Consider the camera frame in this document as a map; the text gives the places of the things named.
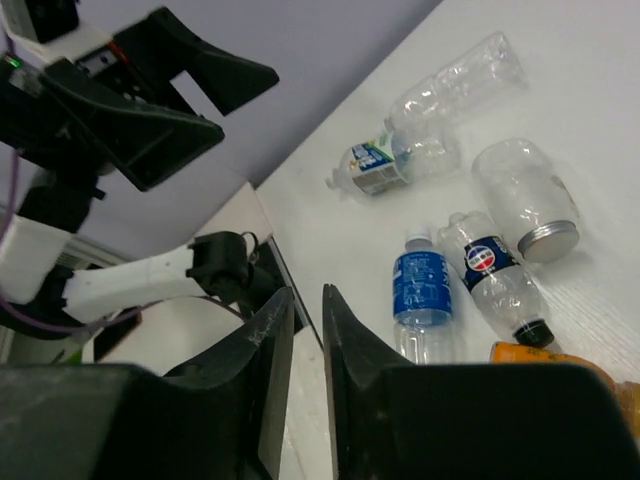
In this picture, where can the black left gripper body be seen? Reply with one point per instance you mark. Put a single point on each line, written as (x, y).
(38, 128)

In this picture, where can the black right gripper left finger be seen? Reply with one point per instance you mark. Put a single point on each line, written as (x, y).
(220, 415)

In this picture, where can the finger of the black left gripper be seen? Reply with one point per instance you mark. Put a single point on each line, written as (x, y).
(147, 143)
(160, 47)

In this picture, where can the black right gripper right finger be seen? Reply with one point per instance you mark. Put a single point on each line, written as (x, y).
(392, 419)

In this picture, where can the blue label white cap bottle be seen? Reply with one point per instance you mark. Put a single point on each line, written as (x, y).
(422, 305)

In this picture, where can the dark blue Pepsi label bottle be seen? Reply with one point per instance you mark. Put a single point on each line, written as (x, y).
(501, 288)

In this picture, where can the orange juice bottle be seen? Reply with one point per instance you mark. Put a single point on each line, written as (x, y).
(626, 393)

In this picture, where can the clear unlabelled plastic bottle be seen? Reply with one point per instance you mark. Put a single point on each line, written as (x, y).
(474, 79)

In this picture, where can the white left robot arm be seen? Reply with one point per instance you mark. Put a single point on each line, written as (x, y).
(42, 299)

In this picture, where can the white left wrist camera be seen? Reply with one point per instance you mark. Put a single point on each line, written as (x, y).
(50, 30)

